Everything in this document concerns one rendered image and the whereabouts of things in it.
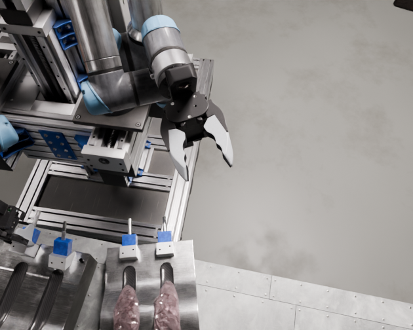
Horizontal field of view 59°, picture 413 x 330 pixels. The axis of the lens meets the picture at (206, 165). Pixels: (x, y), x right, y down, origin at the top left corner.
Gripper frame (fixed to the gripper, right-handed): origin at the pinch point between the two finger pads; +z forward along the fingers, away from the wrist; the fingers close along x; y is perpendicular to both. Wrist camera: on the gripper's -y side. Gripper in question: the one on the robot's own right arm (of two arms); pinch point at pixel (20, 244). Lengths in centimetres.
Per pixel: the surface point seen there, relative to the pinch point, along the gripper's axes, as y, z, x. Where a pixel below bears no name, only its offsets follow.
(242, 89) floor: 147, 111, -39
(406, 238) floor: 58, 112, -143
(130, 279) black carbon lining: -2.3, 11.2, -30.3
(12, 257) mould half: -3.4, 4.1, 3.6
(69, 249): 1.6, 1.9, -13.5
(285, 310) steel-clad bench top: -1, 20, -75
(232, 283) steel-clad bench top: 3, 19, -59
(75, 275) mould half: -4.8, 5.7, -16.0
